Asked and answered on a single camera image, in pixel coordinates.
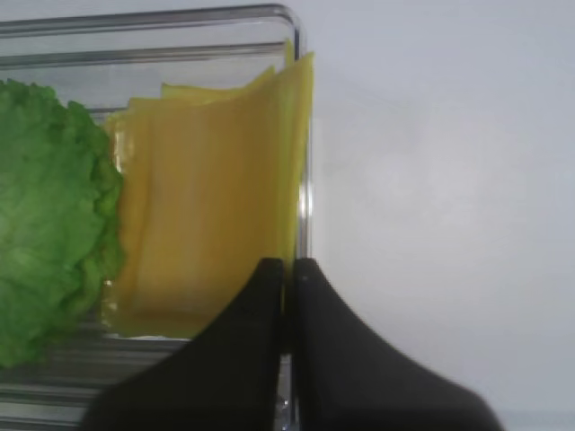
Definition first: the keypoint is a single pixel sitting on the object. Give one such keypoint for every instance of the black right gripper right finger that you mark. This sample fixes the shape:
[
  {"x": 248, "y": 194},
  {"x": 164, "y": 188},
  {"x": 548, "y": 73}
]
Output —
[{"x": 349, "y": 378}]

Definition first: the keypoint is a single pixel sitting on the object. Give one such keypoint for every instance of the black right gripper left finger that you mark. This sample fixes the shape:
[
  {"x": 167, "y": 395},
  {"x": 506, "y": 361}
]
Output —
[{"x": 224, "y": 379}]

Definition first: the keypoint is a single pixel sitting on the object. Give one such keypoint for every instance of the green lettuce leaf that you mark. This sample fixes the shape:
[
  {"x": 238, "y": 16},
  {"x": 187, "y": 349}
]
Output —
[{"x": 59, "y": 218}]

